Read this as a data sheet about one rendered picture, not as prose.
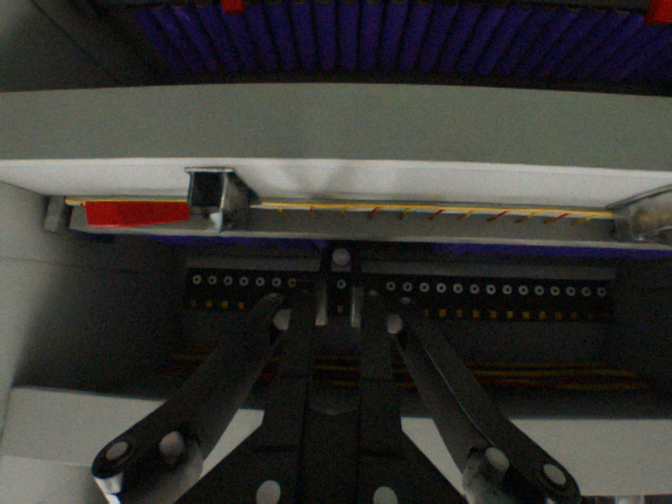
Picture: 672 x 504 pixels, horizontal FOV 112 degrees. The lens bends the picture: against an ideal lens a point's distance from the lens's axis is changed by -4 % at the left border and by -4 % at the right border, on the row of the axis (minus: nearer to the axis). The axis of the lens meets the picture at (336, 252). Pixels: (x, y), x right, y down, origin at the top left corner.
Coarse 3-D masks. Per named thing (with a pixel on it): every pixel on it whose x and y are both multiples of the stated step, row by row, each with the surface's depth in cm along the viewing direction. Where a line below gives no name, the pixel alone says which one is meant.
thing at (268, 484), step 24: (312, 288) 15; (312, 312) 13; (288, 336) 11; (312, 336) 12; (288, 360) 10; (312, 360) 12; (288, 384) 8; (288, 408) 7; (264, 432) 7; (288, 432) 7; (264, 456) 6; (288, 456) 6; (264, 480) 5; (288, 480) 5
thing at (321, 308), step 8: (328, 248) 21; (328, 256) 20; (320, 264) 18; (328, 264) 18; (320, 272) 17; (328, 272) 17; (320, 280) 16; (328, 280) 16; (320, 288) 15; (328, 288) 17; (320, 296) 15; (328, 296) 17; (320, 304) 16; (328, 304) 17; (320, 312) 16; (320, 320) 16
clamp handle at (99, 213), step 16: (96, 208) 7; (112, 208) 7; (128, 208) 7; (144, 208) 8; (160, 208) 9; (176, 208) 10; (192, 208) 11; (208, 208) 12; (96, 224) 7; (112, 224) 7; (128, 224) 8; (144, 224) 8; (208, 224) 14
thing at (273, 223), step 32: (160, 224) 18; (192, 224) 18; (256, 224) 17; (288, 224) 17; (320, 224) 17; (352, 224) 17; (384, 224) 17; (416, 224) 17; (448, 224) 17; (480, 224) 17; (512, 224) 17; (544, 224) 17; (576, 224) 16; (608, 224) 17
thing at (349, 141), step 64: (0, 128) 13; (64, 128) 13; (128, 128) 13; (192, 128) 13; (256, 128) 12; (320, 128) 12; (384, 128) 12; (448, 128) 12; (512, 128) 12; (576, 128) 12; (640, 128) 12; (0, 192) 15; (64, 192) 17; (128, 192) 17; (256, 192) 16; (320, 192) 16; (384, 192) 16; (448, 192) 15; (512, 192) 15; (576, 192) 14; (640, 192) 14; (0, 256) 15; (64, 256) 19; (128, 256) 26; (192, 256) 31
